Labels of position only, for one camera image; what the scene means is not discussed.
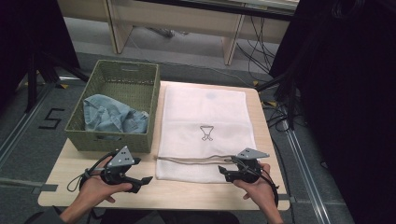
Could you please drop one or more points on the black curtain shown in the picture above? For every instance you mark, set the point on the black curtain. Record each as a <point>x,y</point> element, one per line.
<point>348,102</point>
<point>28,40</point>

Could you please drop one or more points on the person's left hand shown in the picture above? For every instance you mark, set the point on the person's left hand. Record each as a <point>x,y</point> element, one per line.
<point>93,188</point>

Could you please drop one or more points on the grey floor rail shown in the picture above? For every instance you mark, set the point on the grey floor rail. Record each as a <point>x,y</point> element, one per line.
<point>306,174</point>
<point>21,124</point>

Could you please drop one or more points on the white mesh laundry bag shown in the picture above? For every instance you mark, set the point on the white mesh laundry bag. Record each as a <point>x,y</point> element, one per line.
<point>199,112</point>

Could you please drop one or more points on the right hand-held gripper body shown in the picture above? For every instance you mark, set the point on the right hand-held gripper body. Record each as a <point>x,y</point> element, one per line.
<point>249,169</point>

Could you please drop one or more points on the light wooden desk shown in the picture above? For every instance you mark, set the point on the light wooden desk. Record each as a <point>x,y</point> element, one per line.
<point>174,18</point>

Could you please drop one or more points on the green woven basket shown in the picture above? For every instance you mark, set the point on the green woven basket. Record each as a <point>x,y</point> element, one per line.
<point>124,84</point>

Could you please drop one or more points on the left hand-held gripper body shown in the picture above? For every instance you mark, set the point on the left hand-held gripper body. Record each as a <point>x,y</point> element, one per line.
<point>120,160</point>

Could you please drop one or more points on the black metal stand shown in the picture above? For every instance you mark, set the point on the black metal stand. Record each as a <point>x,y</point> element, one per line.
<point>32,81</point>
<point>291,99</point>

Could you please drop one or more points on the light blue denim garment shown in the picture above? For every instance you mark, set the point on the light blue denim garment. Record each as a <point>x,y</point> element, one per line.
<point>109,115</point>

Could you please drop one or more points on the person's right hand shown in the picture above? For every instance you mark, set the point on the person's right hand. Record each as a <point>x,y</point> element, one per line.
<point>261,193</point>

